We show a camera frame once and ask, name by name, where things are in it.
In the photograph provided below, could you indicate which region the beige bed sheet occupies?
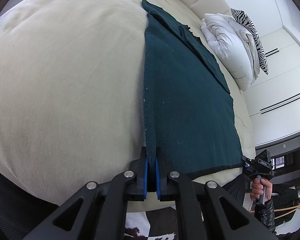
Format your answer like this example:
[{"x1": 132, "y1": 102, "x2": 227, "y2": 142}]
[{"x1": 0, "y1": 0, "x2": 255, "y2": 205}]

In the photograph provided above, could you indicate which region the person's right hand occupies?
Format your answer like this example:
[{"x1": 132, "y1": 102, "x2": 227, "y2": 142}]
[{"x1": 250, "y1": 178, "x2": 273, "y2": 202}]

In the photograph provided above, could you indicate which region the black jacket sleeve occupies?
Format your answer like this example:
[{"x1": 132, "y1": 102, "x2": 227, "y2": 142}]
[{"x1": 254, "y1": 199, "x2": 276, "y2": 235}]

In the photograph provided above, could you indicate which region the white wardrobe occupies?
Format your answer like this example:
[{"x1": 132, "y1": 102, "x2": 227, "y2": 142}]
[{"x1": 244, "y1": 0, "x2": 300, "y2": 147}]

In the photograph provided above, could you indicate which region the white folded duvet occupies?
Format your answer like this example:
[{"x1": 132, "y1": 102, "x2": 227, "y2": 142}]
[{"x1": 201, "y1": 13, "x2": 260, "y2": 92}]

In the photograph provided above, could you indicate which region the zebra print pillow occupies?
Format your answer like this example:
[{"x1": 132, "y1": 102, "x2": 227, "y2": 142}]
[{"x1": 231, "y1": 8, "x2": 269, "y2": 75}]

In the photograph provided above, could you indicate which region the dark green knit garment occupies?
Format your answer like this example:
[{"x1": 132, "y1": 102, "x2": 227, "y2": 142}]
[{"x1": 142, "y1": 0, "x2": 244, "y2": 179}]

